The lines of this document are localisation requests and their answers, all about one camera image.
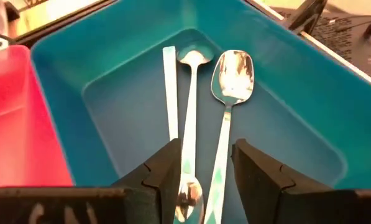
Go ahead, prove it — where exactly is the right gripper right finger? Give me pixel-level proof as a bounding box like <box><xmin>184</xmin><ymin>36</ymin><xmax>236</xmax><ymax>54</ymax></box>
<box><xmin>231</xmin><ymin>138</ymin><xmax>371</xmax><ymax>224</ymax></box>

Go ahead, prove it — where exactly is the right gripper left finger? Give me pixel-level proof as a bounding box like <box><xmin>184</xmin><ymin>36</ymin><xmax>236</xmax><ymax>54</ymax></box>
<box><xmin>0</xmin><ymin>139</ymin><xmax>182</xmax><ymax>224</ymax></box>

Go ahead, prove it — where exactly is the silver spoon with patterned handle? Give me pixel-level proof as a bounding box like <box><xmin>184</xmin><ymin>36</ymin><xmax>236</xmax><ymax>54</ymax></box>
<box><xmin>162</xmin><ymin>45</ymin><xmax>204</xmax><ymax>224</ymax></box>
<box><xmin>175</xmin><ymin>43</ymin><xmax>216</xmax><ymax>180</ymax></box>
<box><xmin>203</xmin><ymin>49</ymin><xmax>255</xmax><ymax>224</ymax></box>

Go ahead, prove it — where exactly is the blue plastic bin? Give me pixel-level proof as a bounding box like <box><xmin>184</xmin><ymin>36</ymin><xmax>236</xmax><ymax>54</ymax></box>
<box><xmin>29</xmin><ymin>0</ymin><xmax>371</xmax><ymax>224</ymax></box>

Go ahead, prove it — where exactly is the pink plastic bin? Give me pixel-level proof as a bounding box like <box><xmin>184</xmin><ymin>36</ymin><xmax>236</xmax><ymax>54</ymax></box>
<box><xmin>0</xmin><ymin>44</ymin><xmax>74</xmax><ymax>191</ymax></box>

